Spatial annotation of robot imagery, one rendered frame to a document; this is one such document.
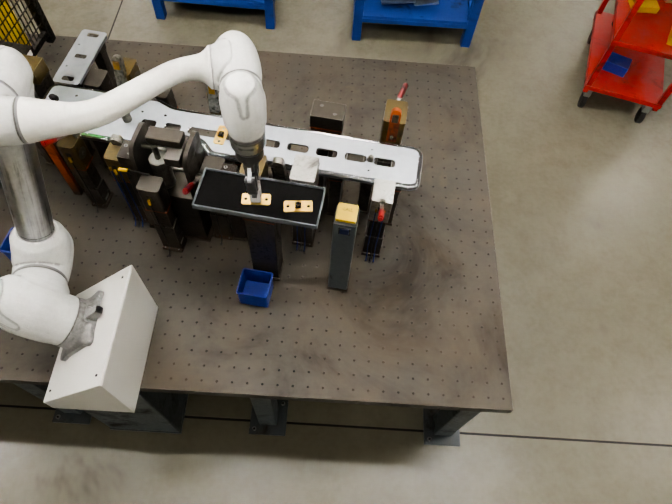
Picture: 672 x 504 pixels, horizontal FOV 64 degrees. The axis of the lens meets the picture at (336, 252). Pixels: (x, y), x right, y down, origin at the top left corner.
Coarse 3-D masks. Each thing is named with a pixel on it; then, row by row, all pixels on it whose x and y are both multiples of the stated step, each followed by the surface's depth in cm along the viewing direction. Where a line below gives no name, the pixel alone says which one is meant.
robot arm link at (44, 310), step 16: (16, 272) 156; (32, 272) 155; (48, 272) 158; (0, 288) 147; (16, 288) 148; (32, 288) 151; (48, 288) 155; (64, 288) 159; (0, 304) 146; (16, 304) 147; (32, 304) 149; (48, 304) 152; (64, 304) 156; (0, 320) 147; (16, 320) 148; (32, 320) 149; (48, 320) 152; (64, 320) 155; (32, 336) 152; (48, 336) 154; (64, 336) 156
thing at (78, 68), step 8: (88, 32) 210; (96, 32) 210; (104, 32) 210; (80, 40) 208; (88, 40) 208; (96, 40) 208; (104, 40) 209; (72, 48) 205; (80, 48) 206; (88, 48) 206; (96, 48) 206; (72, 56) 203; (88, 56) 204; (96, 56) 205; (64, 64) 201; (72, 64) 201; (80, 64) 201; (88, 64) 202; (64, 72) 199; (72, 72) 199; (80, 72) 199; (56, 80) 197; (64, 80) 197; (80, 80) 198
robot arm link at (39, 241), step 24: (0, 48) 125; (0, 72) 118; (24, 72) 125; (24, 96) 124; (24, 144) 135; (0, 168) 138; (24, 168) 139; (24, 192) 143; (24, 216) 149; (48, 216) 155; (24, 240) 156; (48, 240) 158; (72, 240) 174; (24, 264) 158; (48, 264) 160; (72, 264) 172
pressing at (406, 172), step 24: (72, 96) 194; (96, 96) 194; (120, 120) 189; (168, 120) 190; (192, 120) 191; (216, 120) 192; (216, 144) 186; (288, 144) 188; (312, 144) 188; (336, 144) 189; (360, 144) 190; (384, 144) 191; (288, 168) 183; (336, 168) 184; (360, 168) 184; (384, 168) 185; (408, 168) 185
